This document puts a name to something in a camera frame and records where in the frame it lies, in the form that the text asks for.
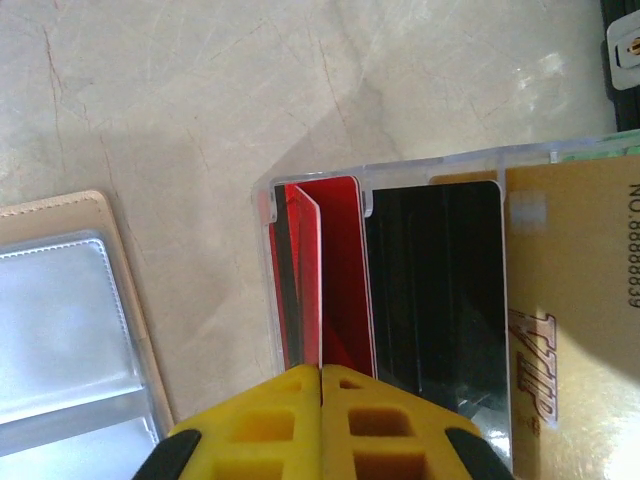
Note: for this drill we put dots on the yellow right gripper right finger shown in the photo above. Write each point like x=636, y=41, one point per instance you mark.
x=435, y=420

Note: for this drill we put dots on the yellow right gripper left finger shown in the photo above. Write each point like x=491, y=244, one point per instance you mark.
x=270, y=405

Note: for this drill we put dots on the red card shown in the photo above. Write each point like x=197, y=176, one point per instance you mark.
x=310, y=280
x=345, y=280

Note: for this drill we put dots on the beige card holder wallet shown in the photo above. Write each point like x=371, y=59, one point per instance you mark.
x=60, y=325

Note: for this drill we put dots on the black card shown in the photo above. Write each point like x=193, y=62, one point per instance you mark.
x=440, y=300

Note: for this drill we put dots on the gold VIP card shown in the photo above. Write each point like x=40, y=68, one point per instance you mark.
x=575, y=300

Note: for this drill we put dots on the black briefcase with metal latches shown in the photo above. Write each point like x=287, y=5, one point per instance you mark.
x=625, y=55

